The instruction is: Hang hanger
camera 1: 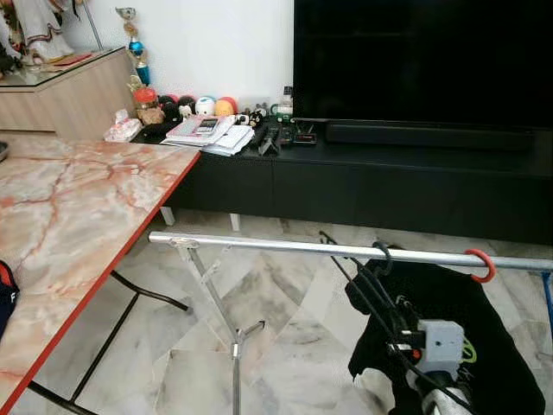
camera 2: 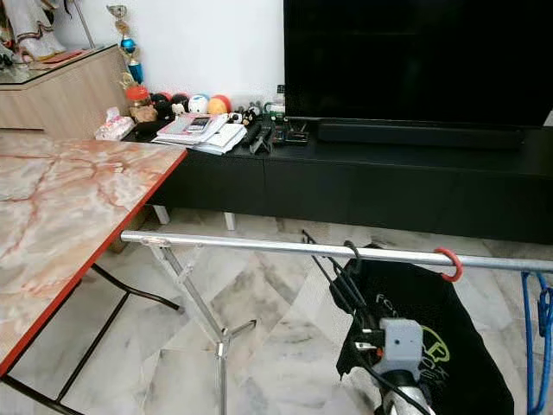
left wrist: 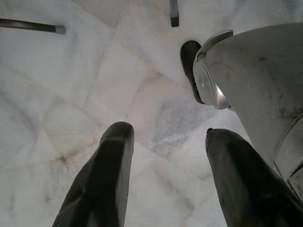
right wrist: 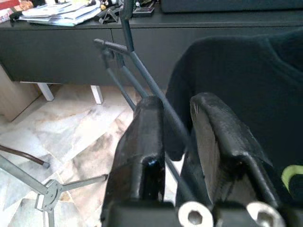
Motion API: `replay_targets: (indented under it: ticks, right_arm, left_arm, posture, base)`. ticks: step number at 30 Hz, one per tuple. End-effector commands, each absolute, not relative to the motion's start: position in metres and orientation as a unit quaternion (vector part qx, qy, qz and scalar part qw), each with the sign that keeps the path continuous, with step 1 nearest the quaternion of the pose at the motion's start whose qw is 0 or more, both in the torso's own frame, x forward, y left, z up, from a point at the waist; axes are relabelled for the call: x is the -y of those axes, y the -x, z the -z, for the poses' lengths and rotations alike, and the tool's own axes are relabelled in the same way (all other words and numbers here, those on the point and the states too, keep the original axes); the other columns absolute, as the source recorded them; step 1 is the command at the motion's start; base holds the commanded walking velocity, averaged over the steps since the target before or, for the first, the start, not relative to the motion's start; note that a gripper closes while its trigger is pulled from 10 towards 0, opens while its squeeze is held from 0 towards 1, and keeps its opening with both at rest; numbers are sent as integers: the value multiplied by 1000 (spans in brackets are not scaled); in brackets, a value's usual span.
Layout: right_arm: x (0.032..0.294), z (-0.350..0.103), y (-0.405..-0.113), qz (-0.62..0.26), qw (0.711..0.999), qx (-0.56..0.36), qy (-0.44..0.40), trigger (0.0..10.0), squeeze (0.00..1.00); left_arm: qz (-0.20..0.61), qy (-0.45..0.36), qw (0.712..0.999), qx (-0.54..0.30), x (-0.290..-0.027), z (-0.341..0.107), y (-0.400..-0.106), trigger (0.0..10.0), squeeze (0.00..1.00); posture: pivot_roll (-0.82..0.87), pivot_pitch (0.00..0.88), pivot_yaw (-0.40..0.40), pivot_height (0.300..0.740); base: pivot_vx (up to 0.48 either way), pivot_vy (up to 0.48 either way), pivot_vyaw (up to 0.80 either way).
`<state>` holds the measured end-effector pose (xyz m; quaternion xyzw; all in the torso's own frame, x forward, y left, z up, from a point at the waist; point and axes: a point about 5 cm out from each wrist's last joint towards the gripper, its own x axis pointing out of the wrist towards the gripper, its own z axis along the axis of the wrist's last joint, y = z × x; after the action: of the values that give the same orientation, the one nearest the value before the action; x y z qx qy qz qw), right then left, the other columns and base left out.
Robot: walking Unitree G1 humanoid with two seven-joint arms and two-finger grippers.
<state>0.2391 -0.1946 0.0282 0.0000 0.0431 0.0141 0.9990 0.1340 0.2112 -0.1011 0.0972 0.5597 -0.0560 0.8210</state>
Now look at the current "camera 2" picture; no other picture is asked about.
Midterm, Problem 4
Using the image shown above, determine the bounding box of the red plastic hanger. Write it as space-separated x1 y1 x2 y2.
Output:
434 246 465 283

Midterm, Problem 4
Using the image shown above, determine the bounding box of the blue plastic hanger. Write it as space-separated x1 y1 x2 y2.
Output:
521 270 553 415

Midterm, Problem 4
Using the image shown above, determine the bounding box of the black printed t-shirt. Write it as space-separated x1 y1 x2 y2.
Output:
337 256 516 415

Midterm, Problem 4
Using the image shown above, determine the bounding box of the silver metal clothes rack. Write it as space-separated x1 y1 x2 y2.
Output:
119 229 553 415

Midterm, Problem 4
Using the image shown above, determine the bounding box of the black television console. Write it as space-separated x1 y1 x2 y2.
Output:
121 117 553 246

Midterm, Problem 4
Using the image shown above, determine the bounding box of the small black box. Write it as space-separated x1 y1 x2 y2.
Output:
283 124 310 144

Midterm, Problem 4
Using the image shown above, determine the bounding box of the white paper stack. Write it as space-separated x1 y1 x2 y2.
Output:
194 123 247 156

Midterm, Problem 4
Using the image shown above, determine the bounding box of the small clear bottle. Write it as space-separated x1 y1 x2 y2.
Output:
270 83 288 118

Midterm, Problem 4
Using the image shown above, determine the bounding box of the marble top folding table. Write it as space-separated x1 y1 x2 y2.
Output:
0 130 189 415

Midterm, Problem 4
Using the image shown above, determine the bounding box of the white and pink book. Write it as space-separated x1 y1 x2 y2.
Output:
154 113 230 144

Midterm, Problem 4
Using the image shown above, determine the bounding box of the orange round toy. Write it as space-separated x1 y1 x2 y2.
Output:
207 94 232 116

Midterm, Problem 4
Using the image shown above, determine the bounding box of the black flat television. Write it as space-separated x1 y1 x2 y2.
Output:
282 0 553 131

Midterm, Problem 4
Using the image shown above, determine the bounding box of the light wooden sideboard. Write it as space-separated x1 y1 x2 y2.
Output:
0 45 135 132

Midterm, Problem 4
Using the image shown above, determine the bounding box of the jar with red lid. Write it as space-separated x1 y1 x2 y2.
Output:
125 83 161 124

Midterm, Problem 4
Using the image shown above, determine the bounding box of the pink tissue pack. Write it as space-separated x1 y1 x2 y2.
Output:
95 107 136 141

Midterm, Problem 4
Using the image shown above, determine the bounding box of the white robed figurine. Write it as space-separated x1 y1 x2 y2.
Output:
0 0 68 61

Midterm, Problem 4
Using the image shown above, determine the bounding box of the blue and gold trophy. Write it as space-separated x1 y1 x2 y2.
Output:
105 4 144 86

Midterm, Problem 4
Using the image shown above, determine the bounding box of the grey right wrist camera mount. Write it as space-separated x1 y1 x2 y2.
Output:
378 317 424 374

